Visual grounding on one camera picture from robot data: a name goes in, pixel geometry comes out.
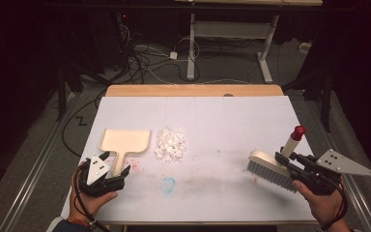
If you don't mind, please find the person's left hand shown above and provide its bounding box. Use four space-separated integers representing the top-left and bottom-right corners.
68 162 119 224

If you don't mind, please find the black metal stand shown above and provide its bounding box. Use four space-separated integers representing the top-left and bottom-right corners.
55 62 70 123

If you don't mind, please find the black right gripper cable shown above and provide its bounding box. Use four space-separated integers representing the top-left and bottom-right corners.
319 180 350 232

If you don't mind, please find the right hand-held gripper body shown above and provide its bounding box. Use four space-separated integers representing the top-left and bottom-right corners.
287 148 371 196

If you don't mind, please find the cream brush with red knob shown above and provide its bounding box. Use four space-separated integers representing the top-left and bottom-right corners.
246 125 307 194

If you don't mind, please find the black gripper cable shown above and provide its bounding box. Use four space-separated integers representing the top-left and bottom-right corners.
319 180 350 232
72 163 111 232

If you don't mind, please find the pile of white paper scraps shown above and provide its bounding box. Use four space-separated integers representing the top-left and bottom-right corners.
154 126 188 163

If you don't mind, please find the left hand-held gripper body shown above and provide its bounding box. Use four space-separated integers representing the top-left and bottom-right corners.
78 156 126 198

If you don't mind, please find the metal floor rail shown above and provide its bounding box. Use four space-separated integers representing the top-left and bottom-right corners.
0 91 78 232
303 96 371 232

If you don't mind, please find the white table cover sheet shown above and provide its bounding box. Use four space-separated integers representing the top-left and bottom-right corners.
60 96 318 223

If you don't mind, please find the person's right hand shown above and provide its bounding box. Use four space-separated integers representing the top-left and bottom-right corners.
292 179 348 227

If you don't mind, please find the cream plastic dustpan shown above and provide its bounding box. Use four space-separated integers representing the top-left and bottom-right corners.
99 128 152 177

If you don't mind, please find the white metal desk frame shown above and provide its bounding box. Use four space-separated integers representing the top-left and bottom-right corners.
185 13 280 84

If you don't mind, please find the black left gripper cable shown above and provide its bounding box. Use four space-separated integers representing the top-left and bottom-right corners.
72 163 111 232

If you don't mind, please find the tangle of floor cables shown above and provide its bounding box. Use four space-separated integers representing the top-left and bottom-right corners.
114 23 204 85

